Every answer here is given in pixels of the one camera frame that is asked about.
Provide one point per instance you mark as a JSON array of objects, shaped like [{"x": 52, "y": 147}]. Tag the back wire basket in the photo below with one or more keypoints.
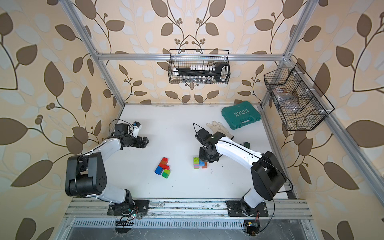
[{"x": 189, "y": 57}]

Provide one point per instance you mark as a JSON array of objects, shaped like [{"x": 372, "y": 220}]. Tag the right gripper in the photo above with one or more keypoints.
[{"x": 203, "y": 158}]

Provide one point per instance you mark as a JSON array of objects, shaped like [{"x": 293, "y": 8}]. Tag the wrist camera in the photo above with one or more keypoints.
[
  {"x": 202, "y": 136},
  {"x": 136, "y": 129}
]

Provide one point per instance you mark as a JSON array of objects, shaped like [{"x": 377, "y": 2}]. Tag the black pipe wrench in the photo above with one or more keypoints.
[{"x": 247, "y": 145}]

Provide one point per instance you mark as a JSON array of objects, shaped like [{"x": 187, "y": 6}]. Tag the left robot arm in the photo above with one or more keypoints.
[{"x": 86, "y": 176}]

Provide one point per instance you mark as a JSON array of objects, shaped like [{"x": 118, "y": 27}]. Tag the white work glove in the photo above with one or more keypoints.
[{"x": 219, "y": 127}]

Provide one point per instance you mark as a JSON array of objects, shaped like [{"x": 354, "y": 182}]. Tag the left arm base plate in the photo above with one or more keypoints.
[{"x": 137, "y": 207}]

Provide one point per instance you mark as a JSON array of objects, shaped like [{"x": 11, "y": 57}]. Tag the small red lego brick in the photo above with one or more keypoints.
[{"x": 165, "y": 167}]

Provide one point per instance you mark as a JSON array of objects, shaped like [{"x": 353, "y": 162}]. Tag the dark blue lego brick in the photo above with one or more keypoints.
[{"x": 159, "y": 170}]

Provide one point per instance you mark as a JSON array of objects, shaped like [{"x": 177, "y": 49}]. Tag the light blue long lego brick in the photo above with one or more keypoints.
[{"x": 201, "y": 164}]

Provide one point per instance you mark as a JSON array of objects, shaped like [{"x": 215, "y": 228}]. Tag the right wire basket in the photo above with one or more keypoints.
[{"x": 300, "y": 102}]

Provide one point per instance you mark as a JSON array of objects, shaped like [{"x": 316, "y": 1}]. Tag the green plastic tool case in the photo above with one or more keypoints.
[{"x": 240, "y": 115}]

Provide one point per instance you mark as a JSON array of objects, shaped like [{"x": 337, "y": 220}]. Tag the red long lego brick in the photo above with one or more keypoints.
[{"x": 165, "y": 160}]

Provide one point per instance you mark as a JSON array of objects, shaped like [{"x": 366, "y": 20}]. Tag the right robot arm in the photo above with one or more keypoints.
[{"x": 267, "y": 174}]

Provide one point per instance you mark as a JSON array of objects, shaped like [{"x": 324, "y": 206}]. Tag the wire basket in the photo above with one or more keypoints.
[
  {"x": 300, "y": 102},
  {"x": 189, "y": 57}
]

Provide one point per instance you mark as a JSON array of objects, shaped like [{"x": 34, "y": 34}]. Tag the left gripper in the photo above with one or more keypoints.
[{"x": 142, "y": 144}]

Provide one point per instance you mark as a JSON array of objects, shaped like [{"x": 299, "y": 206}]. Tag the black socket holder set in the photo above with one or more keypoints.
[{"x": 214, "y": 73}]

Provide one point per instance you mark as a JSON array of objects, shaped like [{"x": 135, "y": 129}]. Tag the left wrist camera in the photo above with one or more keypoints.
[{"x": 136, "y": 129}]

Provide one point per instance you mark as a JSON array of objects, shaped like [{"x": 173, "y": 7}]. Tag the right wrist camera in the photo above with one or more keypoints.
[{"x": 202, "y": 136}]

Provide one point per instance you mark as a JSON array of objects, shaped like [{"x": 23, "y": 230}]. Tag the plastic bag in basket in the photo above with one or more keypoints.
[{"x": 287, "y": 102}]

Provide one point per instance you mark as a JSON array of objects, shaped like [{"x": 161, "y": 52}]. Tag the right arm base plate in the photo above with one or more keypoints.
[{"x": 238, "y": 208}]

